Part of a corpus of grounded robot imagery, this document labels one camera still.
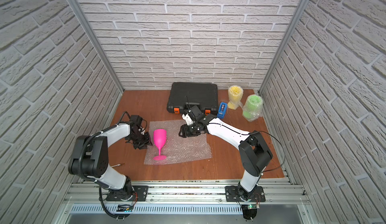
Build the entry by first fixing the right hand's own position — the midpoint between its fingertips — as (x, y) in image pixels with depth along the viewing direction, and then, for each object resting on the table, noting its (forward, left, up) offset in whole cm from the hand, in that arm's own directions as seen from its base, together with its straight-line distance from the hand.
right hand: (184, 133), depth 84 cm
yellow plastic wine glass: (+27, -35, +4) cm, 44 cm away
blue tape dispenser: (+21, -26, -7) cm, 34 cm away
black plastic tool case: (+39, +2, -9) cm, 40 cm away
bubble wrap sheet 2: (+14, -43, +3) cm, 46 cm away
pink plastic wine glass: (+1, +15, -4) cm, 16 cm away
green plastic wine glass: (+14, -44, +2) cm, 46 cm away
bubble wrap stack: (-4, +6, -11) cm, 13 cm away
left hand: (0, +21, -9) cm, 22 cm away
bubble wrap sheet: (+24, -39, -5) cm, 46 cm away
